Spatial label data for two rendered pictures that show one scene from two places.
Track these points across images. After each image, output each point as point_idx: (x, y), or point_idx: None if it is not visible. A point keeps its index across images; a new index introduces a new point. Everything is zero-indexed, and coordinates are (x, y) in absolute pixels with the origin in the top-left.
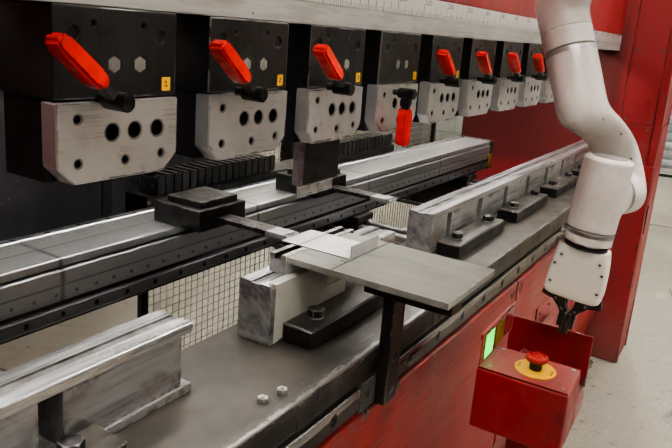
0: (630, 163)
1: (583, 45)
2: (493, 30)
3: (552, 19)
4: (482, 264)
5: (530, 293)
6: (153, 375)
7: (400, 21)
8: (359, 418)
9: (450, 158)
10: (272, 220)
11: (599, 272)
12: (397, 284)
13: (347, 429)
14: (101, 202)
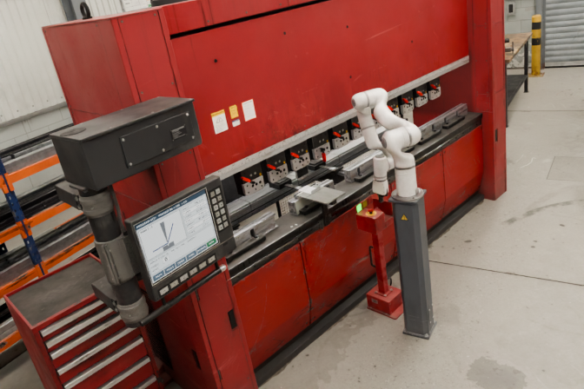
0: (383, 158)
1: (368, 128)
2: None
3: (360, 121)
4: (366, 183)
5: None
6: (269, 224)
7: (317, 131)
8: (320, 229)
9: (380, 135)
10: (303, 179)
11: (382, 186)
12: (318, 200)
13: (316, 232)
14: None
